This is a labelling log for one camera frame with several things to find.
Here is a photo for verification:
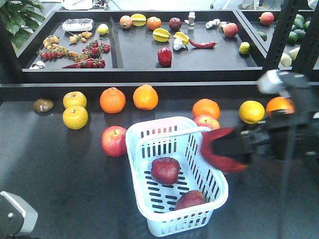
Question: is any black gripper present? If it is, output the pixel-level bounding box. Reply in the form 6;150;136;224
212;119;275;164

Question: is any light blue plastic basket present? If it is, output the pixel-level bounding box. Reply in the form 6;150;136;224
126;116;228;237

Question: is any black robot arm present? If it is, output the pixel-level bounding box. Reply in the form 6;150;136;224
201;70;319;173

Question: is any large red apple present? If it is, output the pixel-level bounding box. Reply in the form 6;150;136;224
194;115;221;130

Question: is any yellow orange citrus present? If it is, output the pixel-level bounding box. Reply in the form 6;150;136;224
239;100;265;124

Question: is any large orange grapefruit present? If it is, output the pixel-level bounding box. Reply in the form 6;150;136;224
192;98;221;120

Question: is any orange with nub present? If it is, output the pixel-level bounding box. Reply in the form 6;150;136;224
266;97;295;117

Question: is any small lime green fruit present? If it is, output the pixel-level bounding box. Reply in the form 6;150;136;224
239;42;250;54

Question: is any orange centre back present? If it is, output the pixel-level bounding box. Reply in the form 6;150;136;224
133;84;159;111

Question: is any red chili pepper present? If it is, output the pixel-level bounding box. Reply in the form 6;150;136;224
189;40;218;49

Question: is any red bell pepper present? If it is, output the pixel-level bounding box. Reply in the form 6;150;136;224
158;47;172;66

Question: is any red apple upper tray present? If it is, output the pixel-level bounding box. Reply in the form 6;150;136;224
223;22;238;37

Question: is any white garlic bulb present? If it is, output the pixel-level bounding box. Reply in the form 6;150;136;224
173;38;186;51

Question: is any orange with knob left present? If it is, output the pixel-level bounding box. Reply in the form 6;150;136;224
100;87;126;114

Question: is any yellow starfruit front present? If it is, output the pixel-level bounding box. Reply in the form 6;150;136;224
153;28;171;42

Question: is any yellow starfruit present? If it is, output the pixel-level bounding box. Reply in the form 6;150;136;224
131;13;147;26
153;28;171;42

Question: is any dark red plum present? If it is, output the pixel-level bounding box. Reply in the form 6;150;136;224
168;17;182;31

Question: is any yellow starfruit back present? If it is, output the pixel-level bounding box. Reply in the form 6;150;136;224
131;13;147;26

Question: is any yellow pear lower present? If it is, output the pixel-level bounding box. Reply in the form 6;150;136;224
62;106;88;129

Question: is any yellow pear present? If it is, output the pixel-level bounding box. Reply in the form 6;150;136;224
62;106;88;129
63;91;87;108

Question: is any yellow pear upper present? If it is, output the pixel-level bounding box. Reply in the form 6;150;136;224
63;91;87;108

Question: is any black wooden produce stand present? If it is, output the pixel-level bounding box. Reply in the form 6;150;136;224
0;10;319;239

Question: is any brown kiwi fruit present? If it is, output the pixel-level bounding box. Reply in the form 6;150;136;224
33;98;54;113

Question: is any white remote controller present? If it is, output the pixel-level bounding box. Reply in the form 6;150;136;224
62;18;94;32

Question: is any potted green plant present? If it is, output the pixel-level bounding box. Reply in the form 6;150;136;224
0;0;45;49

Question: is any black right upright post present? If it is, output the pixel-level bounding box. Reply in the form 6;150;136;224
292;3;319;74

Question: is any black upright post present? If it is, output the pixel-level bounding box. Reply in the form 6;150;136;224
292;3;319;74
262;0;301;73

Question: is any black left upright post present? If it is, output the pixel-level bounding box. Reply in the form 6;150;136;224
262;0;301;73

